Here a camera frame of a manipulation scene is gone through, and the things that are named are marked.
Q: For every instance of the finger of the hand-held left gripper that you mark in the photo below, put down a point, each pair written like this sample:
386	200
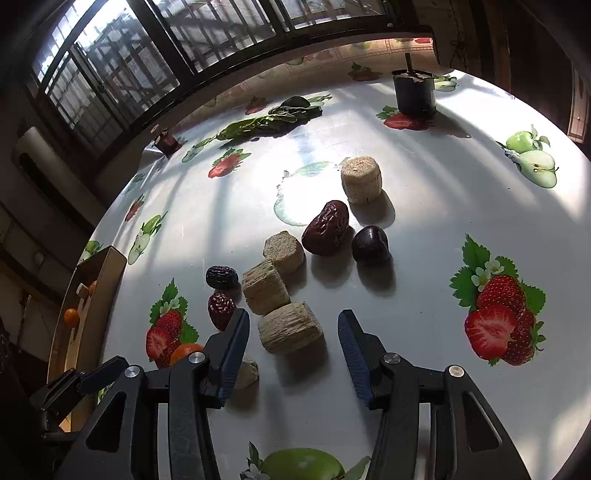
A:
104	373

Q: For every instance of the white rounded appliance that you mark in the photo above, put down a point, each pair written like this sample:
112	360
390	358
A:
27	147

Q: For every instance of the small orange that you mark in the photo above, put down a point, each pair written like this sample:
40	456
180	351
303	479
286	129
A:
71	317
92	287
183	353

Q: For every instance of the fruit print tablecloth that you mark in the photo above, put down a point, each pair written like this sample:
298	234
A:
438	207

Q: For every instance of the cardboard box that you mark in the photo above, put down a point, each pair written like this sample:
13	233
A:
104	286

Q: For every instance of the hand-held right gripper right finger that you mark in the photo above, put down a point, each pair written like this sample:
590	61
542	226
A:
353	355

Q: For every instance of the leafy green vegetable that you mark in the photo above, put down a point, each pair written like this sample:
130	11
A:
268	122

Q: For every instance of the barred window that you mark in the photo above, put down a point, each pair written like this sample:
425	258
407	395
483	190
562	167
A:
115	60

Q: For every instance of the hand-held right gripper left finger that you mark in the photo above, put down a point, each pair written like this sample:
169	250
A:
233	350

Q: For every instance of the large red date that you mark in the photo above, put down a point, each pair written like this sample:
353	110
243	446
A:
325	227

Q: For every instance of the brown stick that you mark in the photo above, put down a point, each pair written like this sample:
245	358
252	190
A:
408	62

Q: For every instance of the small dark date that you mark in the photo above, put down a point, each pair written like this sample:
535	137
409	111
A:
221	277

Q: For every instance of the small dark jar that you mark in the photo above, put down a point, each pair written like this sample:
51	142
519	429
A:
165	142

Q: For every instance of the small red date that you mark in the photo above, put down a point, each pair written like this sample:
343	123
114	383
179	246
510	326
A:
220	310

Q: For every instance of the dark purple plum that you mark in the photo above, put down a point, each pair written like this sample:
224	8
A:
370	244

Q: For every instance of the round beige biscuit roll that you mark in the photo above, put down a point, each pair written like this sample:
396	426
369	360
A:
361	181

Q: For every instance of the black cup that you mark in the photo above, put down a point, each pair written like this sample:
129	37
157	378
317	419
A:
414	94

